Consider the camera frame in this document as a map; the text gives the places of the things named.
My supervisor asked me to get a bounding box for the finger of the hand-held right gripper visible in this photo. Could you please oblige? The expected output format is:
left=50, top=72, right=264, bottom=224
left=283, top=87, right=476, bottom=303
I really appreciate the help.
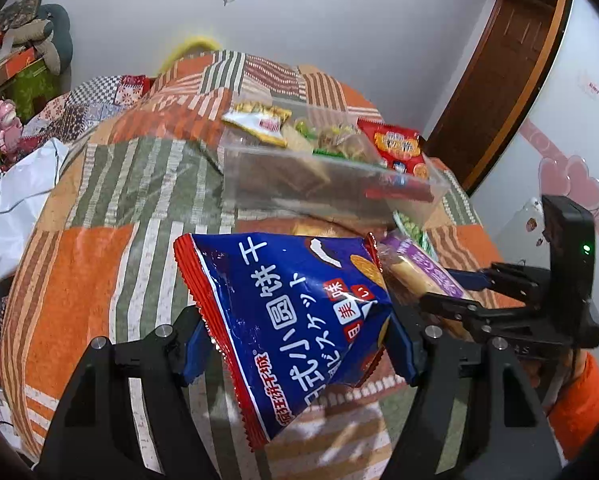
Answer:
left=449, top=261, right=541, bottom=307
left=418, top=291, right=507, bottom=333

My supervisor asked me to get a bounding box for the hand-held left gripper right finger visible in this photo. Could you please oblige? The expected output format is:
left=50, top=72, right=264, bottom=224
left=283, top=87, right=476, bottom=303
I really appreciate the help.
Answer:
left=379, top=305, right=565, bottom=480

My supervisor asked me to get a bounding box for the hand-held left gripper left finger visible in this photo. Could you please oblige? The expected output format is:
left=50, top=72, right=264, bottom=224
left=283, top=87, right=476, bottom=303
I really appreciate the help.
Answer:
left=32, top=305, right=220, bottom=480

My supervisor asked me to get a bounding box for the long cake snack packet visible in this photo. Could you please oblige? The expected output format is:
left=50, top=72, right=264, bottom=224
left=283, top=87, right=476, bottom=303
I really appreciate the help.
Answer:
left=378, top=230, right=477, bottom=341

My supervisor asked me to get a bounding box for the blue snack bag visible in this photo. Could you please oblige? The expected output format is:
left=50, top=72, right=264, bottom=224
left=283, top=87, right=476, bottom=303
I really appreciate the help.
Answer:
left=174, top=232, right=393, bottom=453

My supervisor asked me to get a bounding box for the clear plastic container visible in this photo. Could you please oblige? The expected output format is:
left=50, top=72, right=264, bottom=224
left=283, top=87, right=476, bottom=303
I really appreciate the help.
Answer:
left=222, top=92, right=450, bottom=221

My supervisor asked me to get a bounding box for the green peas packet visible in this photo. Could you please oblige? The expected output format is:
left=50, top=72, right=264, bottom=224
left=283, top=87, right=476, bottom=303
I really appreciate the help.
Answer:
left=393, top=210, right=437, bottom=261

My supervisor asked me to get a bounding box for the white heart-printed wardrobe door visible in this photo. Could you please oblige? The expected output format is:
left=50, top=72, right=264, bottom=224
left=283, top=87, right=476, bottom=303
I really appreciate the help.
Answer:
left=469, top=0, right=599, bottom=311

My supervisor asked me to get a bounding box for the striped patchwork blanket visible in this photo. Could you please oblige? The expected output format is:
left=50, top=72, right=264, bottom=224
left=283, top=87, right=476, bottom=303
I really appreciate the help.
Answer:
left=0, top=50, right=505, bottom=480

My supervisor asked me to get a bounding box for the red snack packet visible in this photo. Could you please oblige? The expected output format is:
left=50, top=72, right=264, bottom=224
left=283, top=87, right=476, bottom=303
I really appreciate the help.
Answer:
left=357, top=117, right=433, bottom=201

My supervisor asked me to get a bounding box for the wooden door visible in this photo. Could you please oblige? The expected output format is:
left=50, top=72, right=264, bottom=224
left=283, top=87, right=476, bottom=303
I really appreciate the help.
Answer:
left=424, top=0, right=565, bottom=196

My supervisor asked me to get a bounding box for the fried snack bag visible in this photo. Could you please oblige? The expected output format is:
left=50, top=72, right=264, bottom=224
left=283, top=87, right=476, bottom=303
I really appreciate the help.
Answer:
left=317, top=125, right=375, bottom=163

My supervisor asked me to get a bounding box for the clear green-edged biscuit bag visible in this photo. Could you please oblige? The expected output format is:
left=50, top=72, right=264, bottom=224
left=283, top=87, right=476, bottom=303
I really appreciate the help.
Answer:
left=282, top=119, right=330, bottom=156

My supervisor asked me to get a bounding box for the white plastic bag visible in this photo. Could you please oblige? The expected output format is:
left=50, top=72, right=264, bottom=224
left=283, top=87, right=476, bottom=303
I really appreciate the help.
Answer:
left=0, top=137, right=70, bottom=286

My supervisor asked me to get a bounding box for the yellow and white snack packet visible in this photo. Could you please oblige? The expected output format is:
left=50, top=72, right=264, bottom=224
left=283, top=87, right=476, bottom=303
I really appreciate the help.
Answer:
left=222, top=100, right=290, bottom=148

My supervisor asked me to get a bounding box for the checked patchwork quilt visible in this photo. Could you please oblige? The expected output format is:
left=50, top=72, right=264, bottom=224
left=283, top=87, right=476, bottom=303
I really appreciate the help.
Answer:
left=22, top=75, right=153, bottom=136

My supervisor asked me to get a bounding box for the pink toy figure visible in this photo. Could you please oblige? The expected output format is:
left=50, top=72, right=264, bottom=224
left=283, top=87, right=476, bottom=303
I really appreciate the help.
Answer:
left=0, top=100, right=23, bottom=153

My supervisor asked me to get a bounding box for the yellow hoop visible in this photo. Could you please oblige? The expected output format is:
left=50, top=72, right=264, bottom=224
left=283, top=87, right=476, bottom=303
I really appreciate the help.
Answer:
left=160, top=35, right=223, bottom=71

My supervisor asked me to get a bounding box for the green box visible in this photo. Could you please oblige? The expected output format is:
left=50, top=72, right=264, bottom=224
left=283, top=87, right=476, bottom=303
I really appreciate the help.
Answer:
left=10, top=60, right=63, bottom=116

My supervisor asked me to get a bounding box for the orange box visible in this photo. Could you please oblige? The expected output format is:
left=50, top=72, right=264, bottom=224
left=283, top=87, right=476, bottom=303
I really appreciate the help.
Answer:
left=0, top=47, right=35, bottom=91

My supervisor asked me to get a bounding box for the grey plush cushion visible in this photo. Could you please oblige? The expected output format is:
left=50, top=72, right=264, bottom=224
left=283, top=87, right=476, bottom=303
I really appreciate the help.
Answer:
left=40, top=4, right=74, bottom=68

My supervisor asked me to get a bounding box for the patterned dark fabric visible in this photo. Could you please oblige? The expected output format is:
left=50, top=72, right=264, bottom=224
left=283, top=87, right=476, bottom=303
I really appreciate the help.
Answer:
left=0, top=0, right=43, bottom=26

